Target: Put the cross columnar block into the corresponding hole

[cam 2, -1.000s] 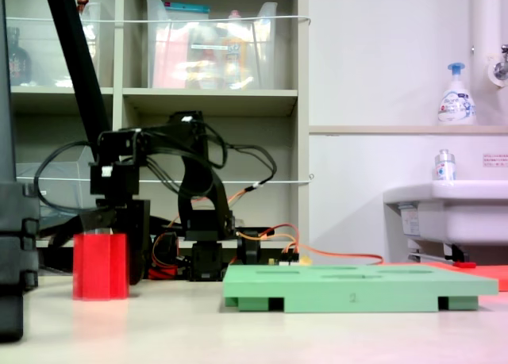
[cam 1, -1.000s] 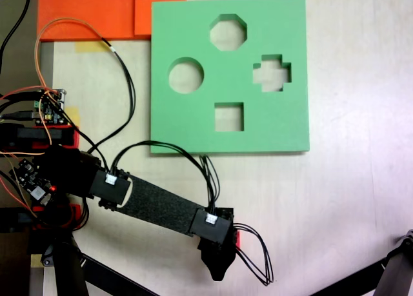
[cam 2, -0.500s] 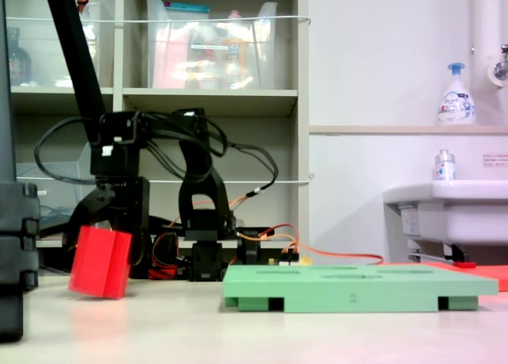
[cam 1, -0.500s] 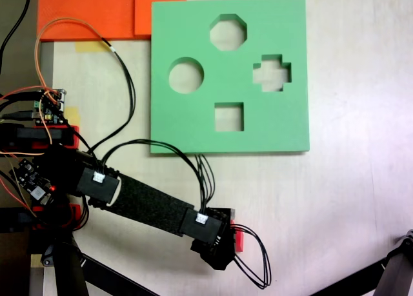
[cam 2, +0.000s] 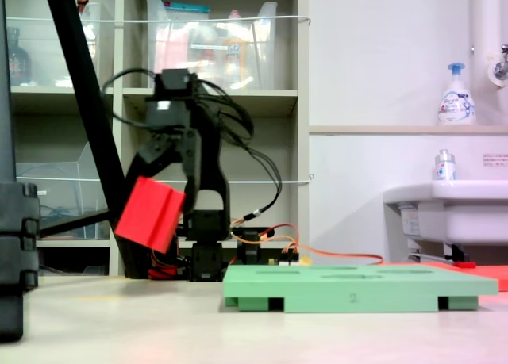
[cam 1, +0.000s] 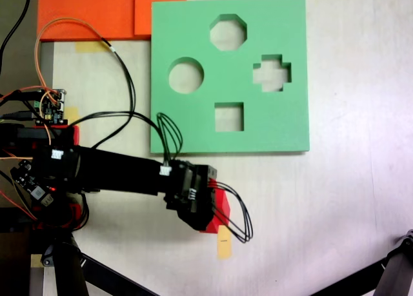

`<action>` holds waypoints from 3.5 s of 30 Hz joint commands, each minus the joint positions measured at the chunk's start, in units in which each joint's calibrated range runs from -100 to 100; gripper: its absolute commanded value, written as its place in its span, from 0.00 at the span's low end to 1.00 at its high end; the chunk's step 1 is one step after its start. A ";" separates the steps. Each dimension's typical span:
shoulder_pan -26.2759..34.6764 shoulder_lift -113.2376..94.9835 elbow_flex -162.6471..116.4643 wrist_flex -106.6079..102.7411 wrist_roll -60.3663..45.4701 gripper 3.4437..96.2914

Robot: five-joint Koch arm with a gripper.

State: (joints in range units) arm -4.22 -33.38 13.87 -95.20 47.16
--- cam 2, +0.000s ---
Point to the red cross columnar block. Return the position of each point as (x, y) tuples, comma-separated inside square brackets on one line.
[(151, 213)]

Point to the green shape hole board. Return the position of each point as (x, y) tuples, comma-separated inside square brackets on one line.
[(357, 288)]

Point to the pink packet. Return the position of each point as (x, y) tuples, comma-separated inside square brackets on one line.
[(168, 54)]

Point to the bottle with orange label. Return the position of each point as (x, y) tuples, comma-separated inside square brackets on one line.
[(234, 54)]

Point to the black tripod leg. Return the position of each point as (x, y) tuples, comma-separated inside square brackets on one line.
[(83, 102), (16, 241)]

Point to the clear slanted file box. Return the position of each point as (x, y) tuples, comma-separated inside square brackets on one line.
[(59, 173)]

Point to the beige shelf unit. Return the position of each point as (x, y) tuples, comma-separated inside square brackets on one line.
[(270, 102)]

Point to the teal topped bag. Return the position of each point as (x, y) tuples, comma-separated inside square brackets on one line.
[(186, 8)]

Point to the large clear storage bin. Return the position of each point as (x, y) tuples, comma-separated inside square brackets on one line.
[(266, 43)]

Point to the circuit board with connectors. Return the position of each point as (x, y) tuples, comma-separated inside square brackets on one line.
[(289, 261)]

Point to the dark glass bottle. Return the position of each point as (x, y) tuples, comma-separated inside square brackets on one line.
[(18, 62)]

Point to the small clear sanitizer bottle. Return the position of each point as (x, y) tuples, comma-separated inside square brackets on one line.
[(444, 169)]

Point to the white sink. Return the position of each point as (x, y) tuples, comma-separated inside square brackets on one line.
[(456, 217)]

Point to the white pump soap bottle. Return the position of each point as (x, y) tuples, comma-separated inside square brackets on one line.
[(456, 106)]

